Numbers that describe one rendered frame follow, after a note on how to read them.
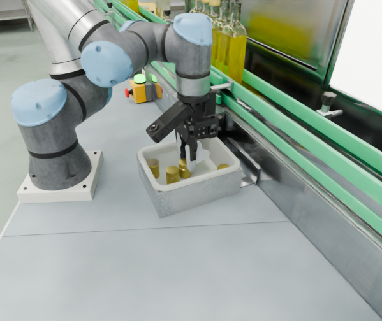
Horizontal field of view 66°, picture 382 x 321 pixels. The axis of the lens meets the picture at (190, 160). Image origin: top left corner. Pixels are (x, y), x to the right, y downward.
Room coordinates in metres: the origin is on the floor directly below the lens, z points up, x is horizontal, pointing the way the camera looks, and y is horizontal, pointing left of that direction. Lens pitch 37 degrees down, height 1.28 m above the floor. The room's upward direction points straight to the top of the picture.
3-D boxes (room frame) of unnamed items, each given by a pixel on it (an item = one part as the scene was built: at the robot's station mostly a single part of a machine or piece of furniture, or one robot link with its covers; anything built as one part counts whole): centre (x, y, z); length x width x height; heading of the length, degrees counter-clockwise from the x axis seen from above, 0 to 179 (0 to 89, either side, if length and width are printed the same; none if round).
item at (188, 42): (0.61, 0.00, 1.10); 0.09 x 0.08 x 0.11; 69
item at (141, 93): (1.10, 0.20, 0.79); 0.07 x 0.07 x 0.07; 24
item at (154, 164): (0.60, 0.10, 0.79); 0.04 x 0.04 x 0.04
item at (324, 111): (0.59, -0.32, 0.94); 0.07 x 0.04 x 0.13; 114
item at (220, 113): (0.74, -0.05, 0.85); 0.09 x 0.04 x 0.07; 114
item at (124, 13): (1.58, 0.27, 0.93); 1.75 x 0.01 x 0.08; 24
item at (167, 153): (0.58, 0.01, 0.80); 0.22 x 0.17 x 0.09; 114
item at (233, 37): (0.85, -0.12, 0.99); 0.06 x 0.06 x 0.21; 25
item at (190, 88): (0.61, 0.00, 1.02); 0.08 x 0.08 x 0.05
